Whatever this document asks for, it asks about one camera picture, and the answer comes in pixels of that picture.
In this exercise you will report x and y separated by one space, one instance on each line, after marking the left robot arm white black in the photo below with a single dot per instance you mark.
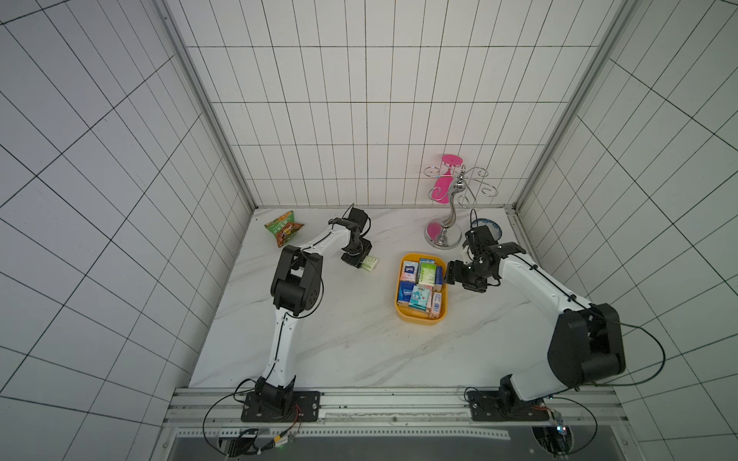
297 289

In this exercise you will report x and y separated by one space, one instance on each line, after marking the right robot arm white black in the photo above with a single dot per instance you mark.
586 343

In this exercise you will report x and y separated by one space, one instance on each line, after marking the pink plastic cup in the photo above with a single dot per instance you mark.
444 178

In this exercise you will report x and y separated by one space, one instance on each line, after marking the green red snack bag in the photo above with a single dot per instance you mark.
284 228

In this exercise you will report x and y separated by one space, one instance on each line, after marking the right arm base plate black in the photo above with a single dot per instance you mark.
493 406

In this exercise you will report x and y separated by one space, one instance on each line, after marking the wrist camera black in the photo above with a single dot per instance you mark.
479 239
360 218

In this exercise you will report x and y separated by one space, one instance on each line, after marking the pink Tempo tissue pack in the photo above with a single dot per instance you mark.
409 271
436 303

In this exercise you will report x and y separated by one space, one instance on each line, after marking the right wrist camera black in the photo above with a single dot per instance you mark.
479 239

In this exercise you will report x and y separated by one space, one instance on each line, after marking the chrome cup holder stand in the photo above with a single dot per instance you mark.
444 233

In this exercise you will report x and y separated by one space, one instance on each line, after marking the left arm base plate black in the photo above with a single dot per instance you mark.
302 406

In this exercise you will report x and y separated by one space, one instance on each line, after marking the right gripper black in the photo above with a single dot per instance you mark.
461 274

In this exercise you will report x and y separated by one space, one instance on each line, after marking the green tissue pack top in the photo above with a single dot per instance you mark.
369 263

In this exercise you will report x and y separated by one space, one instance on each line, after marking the dark blue Tempo tissue pack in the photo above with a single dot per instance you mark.
404 293

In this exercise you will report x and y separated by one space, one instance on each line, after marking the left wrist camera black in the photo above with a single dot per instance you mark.
360 218

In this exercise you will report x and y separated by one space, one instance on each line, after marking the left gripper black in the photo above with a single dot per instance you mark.
355 260

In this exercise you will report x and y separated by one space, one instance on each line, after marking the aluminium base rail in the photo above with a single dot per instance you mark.
214 413

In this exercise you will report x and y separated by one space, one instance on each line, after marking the teal cartoon tissue pack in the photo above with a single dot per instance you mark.
421 298

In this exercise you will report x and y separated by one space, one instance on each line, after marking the blue white ceramic bowl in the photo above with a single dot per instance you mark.
495 229

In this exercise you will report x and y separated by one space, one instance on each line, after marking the green tissue pack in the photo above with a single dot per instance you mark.
426 272
369 263

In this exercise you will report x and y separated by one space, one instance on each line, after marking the yellow plastic storage box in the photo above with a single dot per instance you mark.
414 316

